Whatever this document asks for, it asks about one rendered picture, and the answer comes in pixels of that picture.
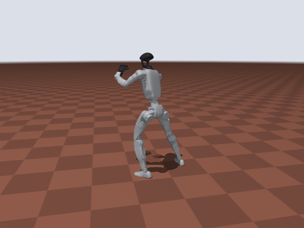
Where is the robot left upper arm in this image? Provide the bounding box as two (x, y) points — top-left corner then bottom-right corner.
(121, 70), (146, 88)

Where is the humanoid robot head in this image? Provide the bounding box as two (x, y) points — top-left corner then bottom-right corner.
(140, 53), (154, 70)

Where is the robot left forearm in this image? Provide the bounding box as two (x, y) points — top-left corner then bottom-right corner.
(114, 72), (125, 85)

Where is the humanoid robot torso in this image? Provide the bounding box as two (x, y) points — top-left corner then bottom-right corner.
(141, 68), (164, 118)

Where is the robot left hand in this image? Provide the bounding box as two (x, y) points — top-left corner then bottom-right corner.
(118, 65), (129, 76)

